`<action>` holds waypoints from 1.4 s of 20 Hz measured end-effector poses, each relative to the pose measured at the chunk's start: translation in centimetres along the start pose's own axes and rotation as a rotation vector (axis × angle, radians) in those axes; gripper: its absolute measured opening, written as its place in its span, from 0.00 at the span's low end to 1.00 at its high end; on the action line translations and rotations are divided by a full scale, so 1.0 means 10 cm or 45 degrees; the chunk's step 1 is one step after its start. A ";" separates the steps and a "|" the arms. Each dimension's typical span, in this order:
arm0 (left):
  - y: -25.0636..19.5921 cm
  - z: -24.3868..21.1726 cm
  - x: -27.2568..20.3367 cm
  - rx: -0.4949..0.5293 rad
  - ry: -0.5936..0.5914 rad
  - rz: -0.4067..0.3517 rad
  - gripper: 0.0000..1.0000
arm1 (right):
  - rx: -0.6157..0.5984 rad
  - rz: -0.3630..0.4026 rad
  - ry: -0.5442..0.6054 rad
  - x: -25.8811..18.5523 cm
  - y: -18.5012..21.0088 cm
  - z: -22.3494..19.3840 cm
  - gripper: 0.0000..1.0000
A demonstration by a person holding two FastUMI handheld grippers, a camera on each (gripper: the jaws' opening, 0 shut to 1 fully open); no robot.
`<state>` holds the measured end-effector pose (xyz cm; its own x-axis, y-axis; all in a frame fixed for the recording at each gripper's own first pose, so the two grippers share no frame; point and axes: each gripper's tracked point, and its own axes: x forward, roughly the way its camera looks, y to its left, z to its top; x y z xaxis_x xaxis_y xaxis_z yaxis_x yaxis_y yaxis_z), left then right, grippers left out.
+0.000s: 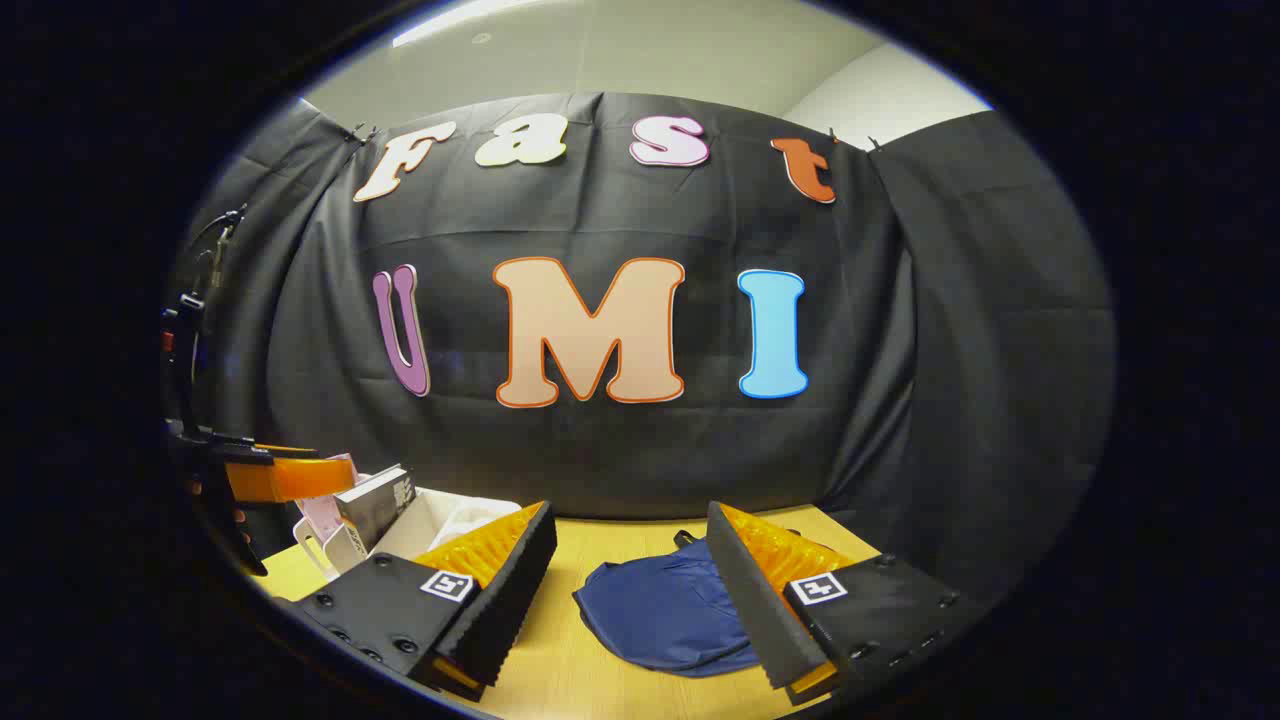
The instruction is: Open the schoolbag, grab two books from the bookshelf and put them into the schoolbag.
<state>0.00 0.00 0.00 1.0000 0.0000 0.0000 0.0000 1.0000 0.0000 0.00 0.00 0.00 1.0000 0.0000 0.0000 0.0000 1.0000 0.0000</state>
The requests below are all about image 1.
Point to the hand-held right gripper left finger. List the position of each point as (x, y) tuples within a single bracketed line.
[(500, 610)]

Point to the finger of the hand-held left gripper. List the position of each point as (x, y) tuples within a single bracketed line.
[(290, 480)]

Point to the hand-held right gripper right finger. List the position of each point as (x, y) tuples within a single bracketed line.
[(760, 610)]

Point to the pink book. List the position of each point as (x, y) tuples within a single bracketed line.
[(320, 515)]

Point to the black book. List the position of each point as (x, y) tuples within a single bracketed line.
[(375, 505)]

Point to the white bookshelf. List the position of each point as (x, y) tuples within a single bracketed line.
[(440, 520)]

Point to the blue schoolbag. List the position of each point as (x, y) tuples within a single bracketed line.
[(650, 610)]

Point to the black backdrop cloth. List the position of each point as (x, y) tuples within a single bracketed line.
[(600, 450)]

